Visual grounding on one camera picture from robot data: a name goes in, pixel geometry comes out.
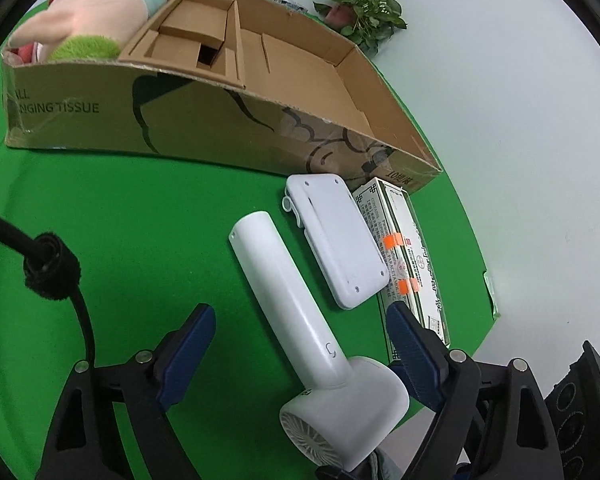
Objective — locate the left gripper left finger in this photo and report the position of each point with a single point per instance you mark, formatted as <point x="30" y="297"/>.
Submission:
<point x="84" y="440"/>

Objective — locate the pink pig plush toy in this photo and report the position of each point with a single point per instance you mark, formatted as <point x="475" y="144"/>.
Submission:
<point x="71" y="30"/>

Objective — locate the long narrow cardboard box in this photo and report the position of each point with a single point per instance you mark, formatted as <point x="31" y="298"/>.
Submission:
<point x="200" y="38"/>

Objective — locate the white handheld fan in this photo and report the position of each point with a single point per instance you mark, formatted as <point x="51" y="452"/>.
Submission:
<point x="348" y="405"/>

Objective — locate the green table cloth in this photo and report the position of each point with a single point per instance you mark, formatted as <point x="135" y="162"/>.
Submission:
<point x="151" y="237"/>

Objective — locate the white plastic device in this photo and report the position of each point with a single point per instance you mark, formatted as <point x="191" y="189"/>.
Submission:
<point x="338" y="236"/>

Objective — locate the large shallow cardboard tray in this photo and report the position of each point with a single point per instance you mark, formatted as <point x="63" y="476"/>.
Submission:
<point x="312" y="102"/>

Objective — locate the right potted green plant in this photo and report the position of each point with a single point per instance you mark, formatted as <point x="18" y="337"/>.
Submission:
<point x="366" y="23"/>

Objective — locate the green white medicine box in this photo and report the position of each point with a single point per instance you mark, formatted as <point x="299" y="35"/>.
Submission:
<point x="389" y="214"/>

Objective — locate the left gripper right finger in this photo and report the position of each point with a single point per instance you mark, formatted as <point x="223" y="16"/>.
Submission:
<point x="490" y="421"/>

